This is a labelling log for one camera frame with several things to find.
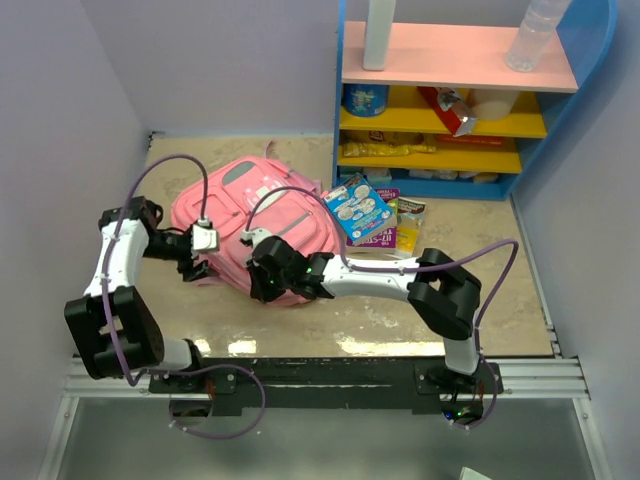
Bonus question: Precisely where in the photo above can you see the red snack box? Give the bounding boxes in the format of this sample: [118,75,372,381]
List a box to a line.
[417,86,477,137]

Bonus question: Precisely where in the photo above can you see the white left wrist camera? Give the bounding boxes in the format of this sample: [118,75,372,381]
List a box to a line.
[191,224,220,258]

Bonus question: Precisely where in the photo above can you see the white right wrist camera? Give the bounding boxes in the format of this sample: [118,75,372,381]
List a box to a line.
[240,227,272,248]

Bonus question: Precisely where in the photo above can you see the blue round tin can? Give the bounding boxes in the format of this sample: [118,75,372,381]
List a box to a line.
[342,83,390,118]

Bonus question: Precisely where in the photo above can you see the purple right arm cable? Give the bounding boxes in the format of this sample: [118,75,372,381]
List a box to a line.
[245,187,520,431]

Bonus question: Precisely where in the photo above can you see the yellow chips bag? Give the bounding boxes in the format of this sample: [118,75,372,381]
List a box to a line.
[340,131,437,158]

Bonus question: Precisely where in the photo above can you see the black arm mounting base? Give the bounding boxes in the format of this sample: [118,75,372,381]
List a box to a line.
[150,357,504,423]

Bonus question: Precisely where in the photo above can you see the pink student backpack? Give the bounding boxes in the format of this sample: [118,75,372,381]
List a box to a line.
[171,156,341,294]

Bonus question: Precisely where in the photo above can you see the purple book underneath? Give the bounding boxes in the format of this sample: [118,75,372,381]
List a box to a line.
[346,188,400,253]

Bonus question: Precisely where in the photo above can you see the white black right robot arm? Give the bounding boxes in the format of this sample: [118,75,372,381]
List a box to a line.
[241,228,481,393]

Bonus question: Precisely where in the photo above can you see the blue wooden shelf unit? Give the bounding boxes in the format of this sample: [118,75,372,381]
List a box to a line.
[332,1,617,200]

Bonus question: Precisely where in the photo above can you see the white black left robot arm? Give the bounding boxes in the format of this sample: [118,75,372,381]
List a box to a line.
[64,196,209,392]

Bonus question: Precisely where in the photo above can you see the white tall bottle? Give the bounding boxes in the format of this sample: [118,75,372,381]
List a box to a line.
[363,0,396,71]

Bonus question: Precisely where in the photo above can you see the white plastic cup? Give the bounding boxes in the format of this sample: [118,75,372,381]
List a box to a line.
[467,89,520,121]

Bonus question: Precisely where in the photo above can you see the blue illustrated book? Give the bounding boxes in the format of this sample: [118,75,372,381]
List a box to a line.
[323,173,393,245]

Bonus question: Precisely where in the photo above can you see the clear plastic water bottle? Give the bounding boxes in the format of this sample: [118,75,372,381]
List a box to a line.
[505,0,572,72]

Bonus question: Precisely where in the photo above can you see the red flat package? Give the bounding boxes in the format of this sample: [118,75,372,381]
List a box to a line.
[435,134,516,152]

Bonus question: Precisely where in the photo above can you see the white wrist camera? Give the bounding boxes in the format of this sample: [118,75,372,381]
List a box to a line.
[191,224,220,258]
[240,227,272,248]

